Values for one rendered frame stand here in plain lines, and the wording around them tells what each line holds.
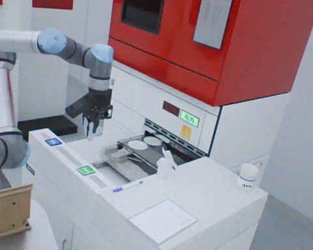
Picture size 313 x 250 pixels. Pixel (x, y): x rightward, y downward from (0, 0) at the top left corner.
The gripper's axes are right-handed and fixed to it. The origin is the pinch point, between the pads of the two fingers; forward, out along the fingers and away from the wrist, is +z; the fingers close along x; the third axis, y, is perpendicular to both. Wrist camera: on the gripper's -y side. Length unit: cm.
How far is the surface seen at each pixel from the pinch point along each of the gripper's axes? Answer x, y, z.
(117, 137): 40, 50, 29
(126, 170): 2.0, 24.7, 22.7
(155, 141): 16, 55, 21
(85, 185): -7.0, -4.0, 16.1
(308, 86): 6, 207, 0
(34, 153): 33.2, -4.0, 23.0
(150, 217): -35.5, 3.2, 13.8
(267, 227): -13, 175, 111
